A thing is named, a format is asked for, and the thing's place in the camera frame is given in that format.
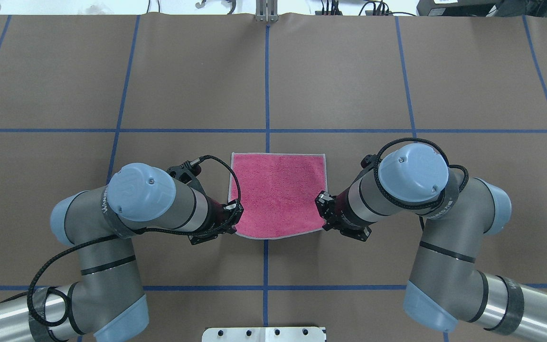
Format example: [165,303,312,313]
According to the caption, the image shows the metal camera post bracket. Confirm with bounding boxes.
[255,0,279,22]

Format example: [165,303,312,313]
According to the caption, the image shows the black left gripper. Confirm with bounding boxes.
[207,199,245,234]

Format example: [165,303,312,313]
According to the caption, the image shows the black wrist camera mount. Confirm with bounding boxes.
[166,158,202,188]
[340,227,372,242]

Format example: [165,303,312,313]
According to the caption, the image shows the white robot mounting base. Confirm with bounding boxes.
[201,326,328,342]

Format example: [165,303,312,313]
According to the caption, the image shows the black braided cable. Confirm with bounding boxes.
[361,137,470,232]
[27,155,243,327]

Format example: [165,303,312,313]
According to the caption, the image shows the black braided left cable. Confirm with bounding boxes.
[27,155,243,327]

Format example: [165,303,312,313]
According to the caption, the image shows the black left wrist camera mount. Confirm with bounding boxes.
[166,158,202,188]

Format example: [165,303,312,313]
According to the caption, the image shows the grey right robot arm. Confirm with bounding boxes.
[314,138,547,342]

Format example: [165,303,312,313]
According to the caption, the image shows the pink and grey towel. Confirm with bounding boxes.
[231,153,328,240]

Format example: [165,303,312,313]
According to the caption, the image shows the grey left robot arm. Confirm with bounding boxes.
[0,155,244,342]

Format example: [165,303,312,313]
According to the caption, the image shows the black braided right cable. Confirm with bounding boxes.
[361,137,470,232]

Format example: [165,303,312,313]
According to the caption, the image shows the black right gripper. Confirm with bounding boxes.
[315,190,348,232]

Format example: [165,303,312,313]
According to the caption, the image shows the black equipment on far bench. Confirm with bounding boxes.
[416,0,547,18]

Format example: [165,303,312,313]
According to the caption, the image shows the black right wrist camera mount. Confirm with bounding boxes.
[340,227,372,242]

